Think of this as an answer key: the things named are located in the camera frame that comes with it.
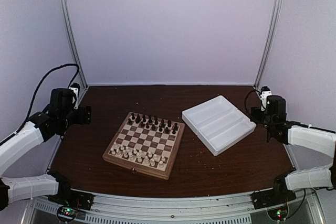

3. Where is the white rook corner piece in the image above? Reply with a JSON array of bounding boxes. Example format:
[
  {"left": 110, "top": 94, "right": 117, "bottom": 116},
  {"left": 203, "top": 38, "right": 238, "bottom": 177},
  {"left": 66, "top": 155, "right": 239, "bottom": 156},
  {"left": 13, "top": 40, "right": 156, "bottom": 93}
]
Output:
[{"left": 110, "top": 143, "right": 118, "bottom": 155}]

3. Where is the white tall piece carried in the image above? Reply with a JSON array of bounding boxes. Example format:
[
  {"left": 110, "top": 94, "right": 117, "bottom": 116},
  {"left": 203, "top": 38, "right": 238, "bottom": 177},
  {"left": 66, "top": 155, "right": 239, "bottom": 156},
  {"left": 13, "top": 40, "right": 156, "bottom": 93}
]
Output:
[{"left": 136, "top": 150, "right": 143, "bottom": 164}]

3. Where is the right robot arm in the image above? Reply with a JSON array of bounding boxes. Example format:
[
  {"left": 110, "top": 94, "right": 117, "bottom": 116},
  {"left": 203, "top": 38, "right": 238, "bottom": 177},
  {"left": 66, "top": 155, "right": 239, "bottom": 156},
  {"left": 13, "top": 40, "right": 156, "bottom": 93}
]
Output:
[{"left": 249, "top": 91, "right": 335, "bottom": 204}]

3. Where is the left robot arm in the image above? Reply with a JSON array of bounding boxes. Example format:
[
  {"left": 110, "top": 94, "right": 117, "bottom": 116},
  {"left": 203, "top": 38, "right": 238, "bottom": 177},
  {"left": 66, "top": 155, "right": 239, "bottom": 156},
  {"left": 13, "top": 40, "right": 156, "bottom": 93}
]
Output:
[{"left": 1, "top": 83, "right": 91, "bottom": 209}]

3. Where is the wooden chess board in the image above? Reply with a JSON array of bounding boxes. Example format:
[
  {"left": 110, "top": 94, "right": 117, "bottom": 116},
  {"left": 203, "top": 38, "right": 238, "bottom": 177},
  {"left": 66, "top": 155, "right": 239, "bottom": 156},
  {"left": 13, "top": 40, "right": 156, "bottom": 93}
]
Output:
[{"left": 102, "top": 112, "right": 185, "bottom": 180}]

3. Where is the white plastic tray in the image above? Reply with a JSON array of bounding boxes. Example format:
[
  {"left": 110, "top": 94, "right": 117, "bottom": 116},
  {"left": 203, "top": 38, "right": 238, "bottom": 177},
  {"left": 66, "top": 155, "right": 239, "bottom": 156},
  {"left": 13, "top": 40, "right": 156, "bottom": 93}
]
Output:
[{"left": 182, "top": 95, "right": 256, "bottom": 156}]

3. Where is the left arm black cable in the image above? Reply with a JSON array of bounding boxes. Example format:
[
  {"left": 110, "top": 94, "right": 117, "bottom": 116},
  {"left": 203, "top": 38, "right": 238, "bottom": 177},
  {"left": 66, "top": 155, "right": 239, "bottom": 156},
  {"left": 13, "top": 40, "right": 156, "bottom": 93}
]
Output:
[{"left": 26, "top": 63, "right": 80, "bottom": 125}]

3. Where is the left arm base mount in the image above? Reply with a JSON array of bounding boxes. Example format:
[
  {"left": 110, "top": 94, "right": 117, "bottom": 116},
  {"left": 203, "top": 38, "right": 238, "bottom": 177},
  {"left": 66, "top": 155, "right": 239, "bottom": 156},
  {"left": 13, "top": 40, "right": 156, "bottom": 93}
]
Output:
[{"left": 47, "top": 172, "right": 94, "bottom": 210}]

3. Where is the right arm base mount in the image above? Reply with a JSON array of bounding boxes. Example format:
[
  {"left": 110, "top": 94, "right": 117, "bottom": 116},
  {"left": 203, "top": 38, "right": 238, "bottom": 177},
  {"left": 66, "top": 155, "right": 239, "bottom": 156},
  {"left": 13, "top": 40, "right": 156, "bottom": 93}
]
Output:
[{"left": 251, "top": 172, "right": 296, "bottom": 209}]

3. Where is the front aluminium rail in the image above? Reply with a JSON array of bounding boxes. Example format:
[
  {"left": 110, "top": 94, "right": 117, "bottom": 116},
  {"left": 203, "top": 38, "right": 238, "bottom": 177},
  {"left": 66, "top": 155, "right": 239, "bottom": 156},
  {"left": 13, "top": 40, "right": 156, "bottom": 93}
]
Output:
[{"left": 23, "top": 189, "right": 321, "bottom": 224}]

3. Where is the right aluminium frame post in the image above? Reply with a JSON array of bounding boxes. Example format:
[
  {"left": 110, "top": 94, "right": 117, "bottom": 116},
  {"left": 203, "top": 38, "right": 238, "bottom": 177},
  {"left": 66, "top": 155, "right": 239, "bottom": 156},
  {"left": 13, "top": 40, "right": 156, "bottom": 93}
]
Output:
[{"left": 254, "top": 0, "right": 283, "bottom": 89}]

